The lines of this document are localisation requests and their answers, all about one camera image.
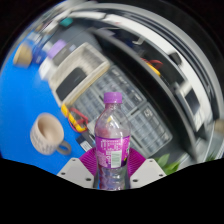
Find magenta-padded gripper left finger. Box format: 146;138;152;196
57;147;99;190

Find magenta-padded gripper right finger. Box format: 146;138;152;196
127;147;167;190

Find clear bottle with purple label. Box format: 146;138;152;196
94;91;132;191

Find green potted plant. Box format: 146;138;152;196
154;153;183;176

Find small black box, white label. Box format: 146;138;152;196
75;129;98;153

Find grey small-parts drawer cabinet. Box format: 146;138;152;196
128;102;174;158
73;87;105;125
90;64;147;114

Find beige patterned mug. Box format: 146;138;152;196
29;112;73;157

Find yellow multimeter with leads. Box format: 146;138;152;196
60;103;90;134

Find black rectangular device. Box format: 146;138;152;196
54;66;86;101

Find cream perforated basket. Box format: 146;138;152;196
48;41;111;108

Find dark grey box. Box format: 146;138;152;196
53;43;78;66

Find black shelf unit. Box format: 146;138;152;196
66;6;224;161

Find blue box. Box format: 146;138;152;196
31;43;47;64

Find purple box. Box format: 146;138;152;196
46;39;68;59

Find brown cardboard box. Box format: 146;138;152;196
12;43;34;69

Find teal object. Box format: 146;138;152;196
59;17;74;28

